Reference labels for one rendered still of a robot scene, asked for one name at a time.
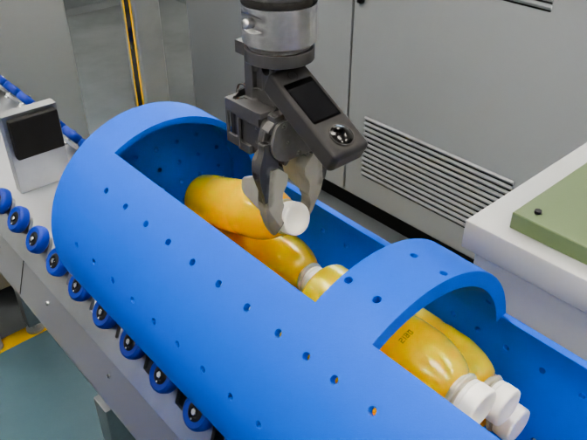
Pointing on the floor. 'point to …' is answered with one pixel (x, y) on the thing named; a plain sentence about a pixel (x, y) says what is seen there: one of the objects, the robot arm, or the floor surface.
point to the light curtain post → (145, 51)
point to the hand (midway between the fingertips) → (293, 220)
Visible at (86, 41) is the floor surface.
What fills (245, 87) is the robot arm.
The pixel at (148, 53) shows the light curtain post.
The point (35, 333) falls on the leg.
